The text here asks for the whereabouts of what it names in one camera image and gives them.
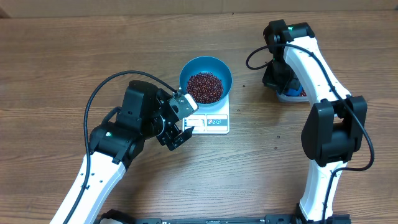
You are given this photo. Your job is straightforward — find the white digital kitchen scale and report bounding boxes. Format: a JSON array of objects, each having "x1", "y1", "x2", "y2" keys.
[{"x1": 182, "y1": 95, "x2": 230, "y2": 134}]

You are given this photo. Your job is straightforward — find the teal metal bowl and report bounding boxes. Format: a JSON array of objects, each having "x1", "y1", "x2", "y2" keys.
[{"x1": 179, "y1": 56, "x2": 233, "y2": 105}]

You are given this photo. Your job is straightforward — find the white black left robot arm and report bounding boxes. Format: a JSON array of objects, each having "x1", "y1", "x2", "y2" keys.
[{"x1": 51, "y1": 80, "x2": 198, "y2": 223}]

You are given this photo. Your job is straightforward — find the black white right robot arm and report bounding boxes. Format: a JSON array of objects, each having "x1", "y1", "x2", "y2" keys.
[{"x1": 262, "y1": 20, "x2": 369, "y2": 223}]

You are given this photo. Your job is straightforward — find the red beans in bowl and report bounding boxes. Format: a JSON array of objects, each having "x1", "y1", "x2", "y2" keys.
[{"x1": 186, "y1": 72, "x2": 224, "y2": 104}]

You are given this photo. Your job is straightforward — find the clear plastic bean container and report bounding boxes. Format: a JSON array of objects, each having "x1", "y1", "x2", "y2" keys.
[{"x1": 276, "y1": 93, "x2": 309, "y2": 103}]

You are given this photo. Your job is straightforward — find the blue plastic measuring scoop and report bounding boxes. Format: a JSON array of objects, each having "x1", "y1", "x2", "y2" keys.
[{"x1": 284, "y1": 86, "x2": 303, "y2": 97}]

